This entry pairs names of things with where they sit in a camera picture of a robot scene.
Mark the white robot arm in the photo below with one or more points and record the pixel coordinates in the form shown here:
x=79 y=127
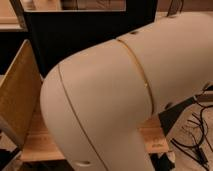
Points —
x=94 y=101

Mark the black side panel right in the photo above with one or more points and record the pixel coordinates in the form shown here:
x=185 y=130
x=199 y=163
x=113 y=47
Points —
x=170 y=116

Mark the black back panel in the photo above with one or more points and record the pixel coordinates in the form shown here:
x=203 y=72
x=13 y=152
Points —
x=57 y=35

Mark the wooden side board left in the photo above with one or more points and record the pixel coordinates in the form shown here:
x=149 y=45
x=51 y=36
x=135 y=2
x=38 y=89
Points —
x=19 y=94

